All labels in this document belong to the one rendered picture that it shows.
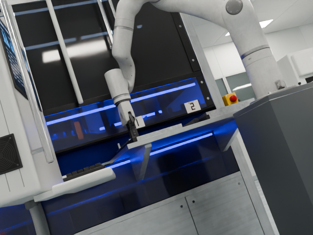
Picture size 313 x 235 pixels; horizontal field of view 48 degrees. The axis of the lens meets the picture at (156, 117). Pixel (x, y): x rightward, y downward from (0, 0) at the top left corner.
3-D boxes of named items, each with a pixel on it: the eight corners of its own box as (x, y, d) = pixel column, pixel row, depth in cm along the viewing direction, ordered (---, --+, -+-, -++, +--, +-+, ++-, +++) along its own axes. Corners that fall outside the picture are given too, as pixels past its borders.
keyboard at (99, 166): (79, 183, 153) (77, 178, 154) (110, 173, 155) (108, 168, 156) (64, 182, 114) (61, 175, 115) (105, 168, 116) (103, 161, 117)
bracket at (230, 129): (221, 152, 193) (212, 130, 195) (225, 150, 194) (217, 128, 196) (253, 140, 161) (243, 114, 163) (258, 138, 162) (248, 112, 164)
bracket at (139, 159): (137, 182, 176) (128, 157, 178) (142, 180, 177) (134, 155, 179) (154, 175, 145) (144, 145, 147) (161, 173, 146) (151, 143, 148)
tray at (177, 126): (118, 158, 185) (116, 151, 186) (162, 143, 194) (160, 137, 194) (131, 147, 153) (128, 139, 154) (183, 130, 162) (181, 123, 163)
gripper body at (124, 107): (113, 106, 167) (120, 128, 165) (116, 100, 158) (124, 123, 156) (127, 102, 170) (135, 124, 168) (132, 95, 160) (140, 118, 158)
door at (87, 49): (43, 111, 174) (11, 6, 184) (130, 88, 190) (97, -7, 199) (43, 110, 174) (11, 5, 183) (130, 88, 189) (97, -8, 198)
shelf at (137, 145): (110, 164, 183) (109, 161, 183) (223, 127, 206) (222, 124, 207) (128, 149, 138) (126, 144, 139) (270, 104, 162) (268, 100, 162)
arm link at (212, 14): (246, 30, 137) (252, 39, 152) (257, 0, 136) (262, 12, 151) (138, 0, 156) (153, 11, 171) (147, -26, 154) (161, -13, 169)
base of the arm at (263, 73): (308, 83, 132) (289, 39, 135) (268, 95, 125) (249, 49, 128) (277, 99, 150) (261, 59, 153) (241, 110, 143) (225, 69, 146)
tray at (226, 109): (182, 135, 186) (180, 129, 186) (224, 122, 194) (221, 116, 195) (208, 119, 154) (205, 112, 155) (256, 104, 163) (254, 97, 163)
